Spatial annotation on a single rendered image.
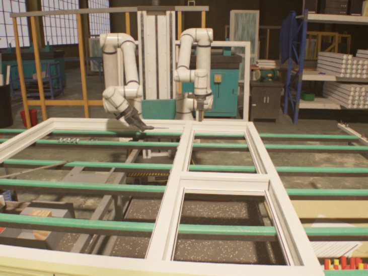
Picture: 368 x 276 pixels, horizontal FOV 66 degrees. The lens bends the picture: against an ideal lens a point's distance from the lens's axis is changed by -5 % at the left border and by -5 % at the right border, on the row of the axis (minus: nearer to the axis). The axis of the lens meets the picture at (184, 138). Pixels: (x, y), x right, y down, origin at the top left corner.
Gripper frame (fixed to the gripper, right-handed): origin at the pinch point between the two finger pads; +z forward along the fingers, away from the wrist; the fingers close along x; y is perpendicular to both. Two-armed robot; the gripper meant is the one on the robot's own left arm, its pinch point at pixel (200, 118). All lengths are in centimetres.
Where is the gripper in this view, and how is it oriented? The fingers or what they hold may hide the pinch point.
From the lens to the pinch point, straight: 207.3
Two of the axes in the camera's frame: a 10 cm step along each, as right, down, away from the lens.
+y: 10.0, 0.3, -0.8
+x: 0.9, -3.2, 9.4
